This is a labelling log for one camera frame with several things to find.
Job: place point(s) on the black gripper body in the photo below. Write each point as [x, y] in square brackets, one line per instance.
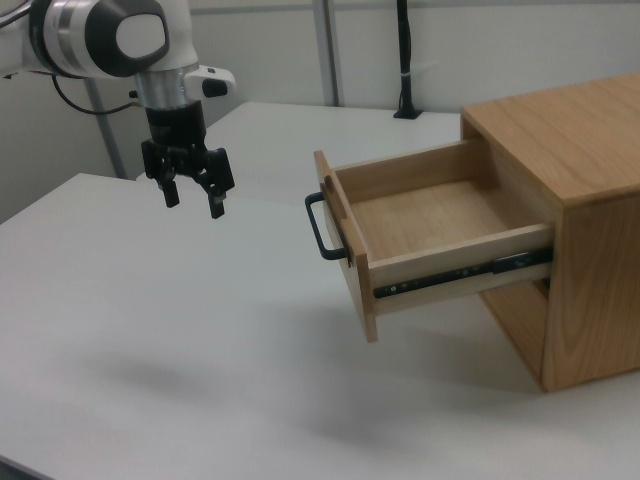
[176, 125]

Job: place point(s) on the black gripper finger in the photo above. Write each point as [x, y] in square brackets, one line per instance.
[170, 192]
[217, 200]

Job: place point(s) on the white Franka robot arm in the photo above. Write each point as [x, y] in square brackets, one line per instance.
[75, 30]

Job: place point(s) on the wooden drawer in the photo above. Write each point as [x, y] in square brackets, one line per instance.
[430, 215]

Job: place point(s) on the black pole with base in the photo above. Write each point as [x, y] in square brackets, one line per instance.
[406, 60]

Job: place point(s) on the wooden oak cabinet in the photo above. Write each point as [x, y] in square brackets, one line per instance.
[585, 200]

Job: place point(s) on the wide grey partition post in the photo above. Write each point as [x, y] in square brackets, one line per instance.
[330, 55]

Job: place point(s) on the black drawer slide rail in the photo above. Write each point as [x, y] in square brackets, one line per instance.
[450, 275]

